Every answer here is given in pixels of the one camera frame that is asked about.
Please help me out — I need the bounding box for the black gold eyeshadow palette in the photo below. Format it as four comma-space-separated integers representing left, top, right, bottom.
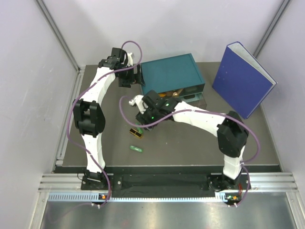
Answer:
129, 128, 142, 138

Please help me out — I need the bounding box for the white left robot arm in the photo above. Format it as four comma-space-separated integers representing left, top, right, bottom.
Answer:
73, 48, 144, 190

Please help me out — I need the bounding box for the green mascara tube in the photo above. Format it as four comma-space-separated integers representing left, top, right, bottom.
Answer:
130, 146, 143, 153
136, 123, 143, 134

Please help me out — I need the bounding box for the grey slotted cable duct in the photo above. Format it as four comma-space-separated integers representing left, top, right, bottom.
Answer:
48, 192, 227, 202

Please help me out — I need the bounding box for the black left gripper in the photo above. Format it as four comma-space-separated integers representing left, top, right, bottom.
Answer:
117, 63, 144, 88

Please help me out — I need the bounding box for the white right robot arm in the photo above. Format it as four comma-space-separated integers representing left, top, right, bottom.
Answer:
129, 90, 249, 189

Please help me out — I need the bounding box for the teal drawer organizer box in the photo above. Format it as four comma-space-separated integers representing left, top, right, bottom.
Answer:
141, 53, 205, 98

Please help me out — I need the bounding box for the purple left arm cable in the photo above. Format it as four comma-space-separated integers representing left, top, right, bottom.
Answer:
65, 40, 142, 208

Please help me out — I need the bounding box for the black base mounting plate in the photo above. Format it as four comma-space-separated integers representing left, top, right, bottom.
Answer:
81, 166, 253, 198

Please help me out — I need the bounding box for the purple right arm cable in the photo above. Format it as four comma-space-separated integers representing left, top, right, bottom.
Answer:
119, 95, 261, 208

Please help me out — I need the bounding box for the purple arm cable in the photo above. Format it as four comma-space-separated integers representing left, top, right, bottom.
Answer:
65, 40, 142, 208
119, 95, 261, 208

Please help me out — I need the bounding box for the blue ring binder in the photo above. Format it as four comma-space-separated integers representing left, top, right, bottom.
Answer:
212, 42, 277, 119

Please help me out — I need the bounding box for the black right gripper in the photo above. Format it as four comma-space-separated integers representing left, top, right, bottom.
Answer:
136, 105, 161, 132

